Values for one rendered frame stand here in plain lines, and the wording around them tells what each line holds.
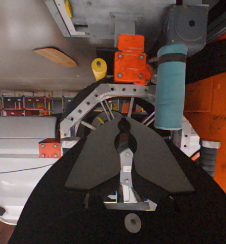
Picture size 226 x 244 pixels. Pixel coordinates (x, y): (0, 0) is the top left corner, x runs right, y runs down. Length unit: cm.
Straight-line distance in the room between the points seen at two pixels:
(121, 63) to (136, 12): 32
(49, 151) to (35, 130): 48
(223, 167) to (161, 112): 36
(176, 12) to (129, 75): 34
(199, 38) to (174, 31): 11
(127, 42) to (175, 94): 27
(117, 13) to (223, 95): 58
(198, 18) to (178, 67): 33
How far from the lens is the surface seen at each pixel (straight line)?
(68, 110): 59
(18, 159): 115
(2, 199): 138
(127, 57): 52
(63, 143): 29
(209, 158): 38
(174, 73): 42
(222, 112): 64
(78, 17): 94
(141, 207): 42
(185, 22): 70
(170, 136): 67
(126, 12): 76
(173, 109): 41
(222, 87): 65
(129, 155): 37
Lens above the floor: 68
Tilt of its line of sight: 6 degrees up
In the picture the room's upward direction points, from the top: 179 degrees counter-clockwise
